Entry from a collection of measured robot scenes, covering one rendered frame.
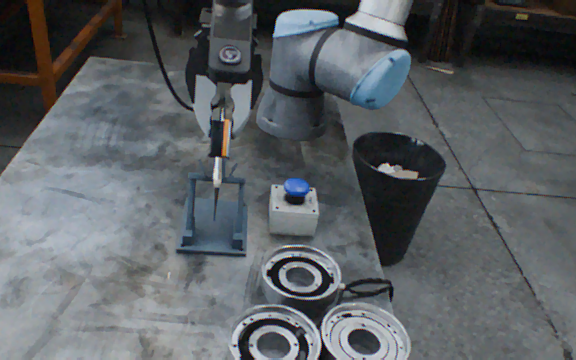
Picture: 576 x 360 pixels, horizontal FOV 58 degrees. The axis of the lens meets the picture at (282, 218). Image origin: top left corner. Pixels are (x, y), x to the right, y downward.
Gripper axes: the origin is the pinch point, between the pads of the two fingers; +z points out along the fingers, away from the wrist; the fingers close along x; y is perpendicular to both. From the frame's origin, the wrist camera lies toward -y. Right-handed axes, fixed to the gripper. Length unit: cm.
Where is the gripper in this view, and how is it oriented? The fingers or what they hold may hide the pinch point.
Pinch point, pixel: (221, 132)
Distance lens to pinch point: 71.2
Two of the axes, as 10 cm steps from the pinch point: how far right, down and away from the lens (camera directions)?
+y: -0.4, -6.1, 7.9
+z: -1.2, 7.9, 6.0
